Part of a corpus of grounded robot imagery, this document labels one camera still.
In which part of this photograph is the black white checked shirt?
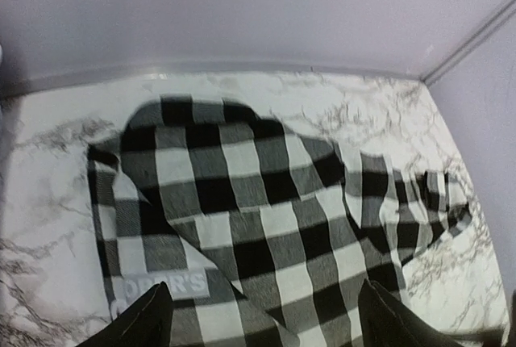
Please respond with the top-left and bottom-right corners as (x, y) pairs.
(87, 98), (472, 346)

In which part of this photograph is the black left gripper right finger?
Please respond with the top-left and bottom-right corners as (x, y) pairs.
(358, 280), (459, 347)

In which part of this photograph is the right aluminium corner post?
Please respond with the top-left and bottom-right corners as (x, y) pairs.
(419, 0), (515, 86)

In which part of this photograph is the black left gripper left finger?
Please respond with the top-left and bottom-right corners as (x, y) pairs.
(78, 282), (173, 347)

